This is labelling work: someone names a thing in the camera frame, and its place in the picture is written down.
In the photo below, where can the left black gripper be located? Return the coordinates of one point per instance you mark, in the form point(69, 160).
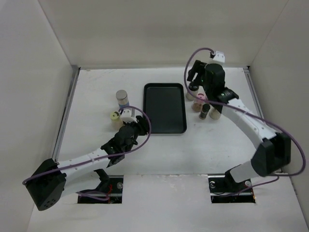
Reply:
point(141, 124)

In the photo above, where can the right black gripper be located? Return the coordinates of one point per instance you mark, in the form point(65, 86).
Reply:
point(198, 67)

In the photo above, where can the black cap white powder bottle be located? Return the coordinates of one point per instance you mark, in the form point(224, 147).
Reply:
point(192, 91)

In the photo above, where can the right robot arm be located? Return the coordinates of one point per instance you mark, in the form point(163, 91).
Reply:
point(273, 149)

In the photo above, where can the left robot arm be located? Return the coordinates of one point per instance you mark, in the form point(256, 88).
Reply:
point(85, 175)

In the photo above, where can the yellow cap spice jar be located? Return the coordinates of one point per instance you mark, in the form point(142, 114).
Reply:
point(116, 120)

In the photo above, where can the small black cap spice jar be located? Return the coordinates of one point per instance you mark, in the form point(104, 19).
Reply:
point(204, 111)

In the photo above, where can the pink cap spice jar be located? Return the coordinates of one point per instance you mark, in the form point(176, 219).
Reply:
point(198, 102)

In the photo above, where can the grey grinder cap salt jar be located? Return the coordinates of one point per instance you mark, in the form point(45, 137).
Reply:
point(214, 114)

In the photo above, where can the silver cap blue label jar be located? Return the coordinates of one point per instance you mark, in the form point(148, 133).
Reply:
point(122, 99)

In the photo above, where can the black rectangular tray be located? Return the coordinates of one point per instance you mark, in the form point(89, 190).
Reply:
point(164, 104)

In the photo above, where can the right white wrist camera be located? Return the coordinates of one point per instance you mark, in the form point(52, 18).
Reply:
point(217, 57)

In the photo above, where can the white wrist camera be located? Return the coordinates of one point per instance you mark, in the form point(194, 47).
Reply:
point(217, 57)
point(127, 117)

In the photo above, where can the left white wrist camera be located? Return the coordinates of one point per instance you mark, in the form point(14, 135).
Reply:
point(127, 117)

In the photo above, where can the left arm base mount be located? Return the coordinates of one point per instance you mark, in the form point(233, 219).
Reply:
point(109, 190)

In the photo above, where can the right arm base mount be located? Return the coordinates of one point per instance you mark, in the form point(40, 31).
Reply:
point(233, 186)

